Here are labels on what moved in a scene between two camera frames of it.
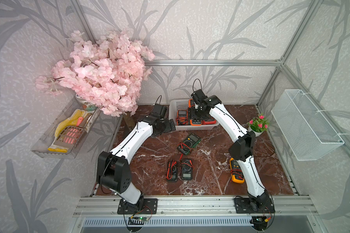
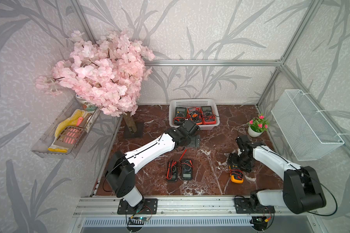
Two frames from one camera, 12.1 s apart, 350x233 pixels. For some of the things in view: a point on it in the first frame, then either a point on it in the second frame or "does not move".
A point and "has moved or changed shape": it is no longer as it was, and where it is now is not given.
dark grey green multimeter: [186, 169] does not move
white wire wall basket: [307, 134] does not move
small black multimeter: [171, 170] does not move
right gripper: [191, 113] to [232, 158]
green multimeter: [186, 147] has moved or changed shape
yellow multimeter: [237, 174] does not move
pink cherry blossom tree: [110, 72] does not move
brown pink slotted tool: [68, 135] does not move
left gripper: [168, 127] to [193, 144]
